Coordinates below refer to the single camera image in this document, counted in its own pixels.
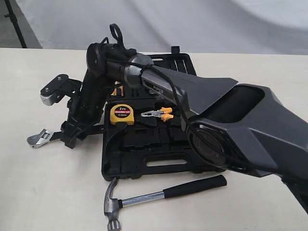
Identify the black electrical tape roll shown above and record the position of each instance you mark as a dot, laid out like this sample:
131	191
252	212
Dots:
154	94

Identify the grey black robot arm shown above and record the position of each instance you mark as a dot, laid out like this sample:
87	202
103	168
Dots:
238	127

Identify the black handled adjustable wrench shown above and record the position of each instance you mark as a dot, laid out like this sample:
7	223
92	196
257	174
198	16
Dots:
46	136

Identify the black backdrop stand pole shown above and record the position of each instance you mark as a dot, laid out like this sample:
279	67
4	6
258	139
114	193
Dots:
11	15

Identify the black plastic tool case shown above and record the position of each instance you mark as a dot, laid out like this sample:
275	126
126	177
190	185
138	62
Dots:
150	146

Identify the orange utility knife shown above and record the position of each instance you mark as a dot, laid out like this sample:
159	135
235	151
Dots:
118	90

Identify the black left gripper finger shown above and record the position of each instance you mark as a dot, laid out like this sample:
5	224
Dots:
65	127

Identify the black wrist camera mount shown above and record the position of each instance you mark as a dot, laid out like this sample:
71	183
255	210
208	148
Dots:
59	87

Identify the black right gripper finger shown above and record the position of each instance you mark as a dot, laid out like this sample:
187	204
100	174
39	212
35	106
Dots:
70	140

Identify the yellow tape measure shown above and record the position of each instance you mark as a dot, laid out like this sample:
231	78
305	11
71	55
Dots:
122	113

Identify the orange handled pliers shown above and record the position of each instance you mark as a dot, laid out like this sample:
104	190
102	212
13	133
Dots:
164	114

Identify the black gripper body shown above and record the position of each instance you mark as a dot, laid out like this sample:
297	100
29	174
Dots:
88	98

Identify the claw hammer black grip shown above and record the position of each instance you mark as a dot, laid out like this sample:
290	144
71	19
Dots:
112	205

